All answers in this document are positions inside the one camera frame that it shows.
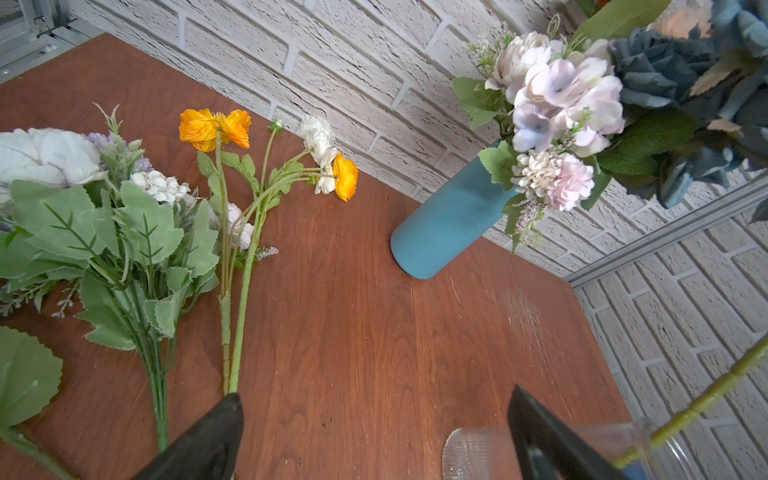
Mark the teal ceramic vase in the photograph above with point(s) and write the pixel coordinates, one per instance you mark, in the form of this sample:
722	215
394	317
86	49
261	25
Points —
448	222

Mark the yellow white poppy stem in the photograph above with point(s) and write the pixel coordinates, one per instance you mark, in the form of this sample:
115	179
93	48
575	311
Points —
243	192

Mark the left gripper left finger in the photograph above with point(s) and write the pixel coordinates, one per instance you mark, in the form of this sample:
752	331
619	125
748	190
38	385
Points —
207	450

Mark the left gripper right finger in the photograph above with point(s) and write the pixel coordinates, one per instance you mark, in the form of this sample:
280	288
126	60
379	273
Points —
546	448

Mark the white pink flower bunch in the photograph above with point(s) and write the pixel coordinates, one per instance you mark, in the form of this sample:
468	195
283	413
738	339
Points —
136	247

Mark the red gerbera flower stem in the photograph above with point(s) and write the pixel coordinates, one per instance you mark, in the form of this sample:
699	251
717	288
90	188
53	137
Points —
30	378

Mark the peach rose flower stem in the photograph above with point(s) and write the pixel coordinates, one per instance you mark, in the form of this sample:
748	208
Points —
681	17

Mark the blue hydrangea flower stem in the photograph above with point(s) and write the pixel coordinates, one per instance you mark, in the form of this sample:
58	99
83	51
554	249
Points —
715	392

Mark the white lilac flower bouquet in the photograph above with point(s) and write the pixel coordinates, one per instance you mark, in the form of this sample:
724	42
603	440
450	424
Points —
556	101

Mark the dusty blue flower stem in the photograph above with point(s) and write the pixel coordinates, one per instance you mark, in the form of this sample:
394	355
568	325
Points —
697	102

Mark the clear ribbed glass vase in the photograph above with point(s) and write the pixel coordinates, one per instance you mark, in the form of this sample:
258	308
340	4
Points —
598	451

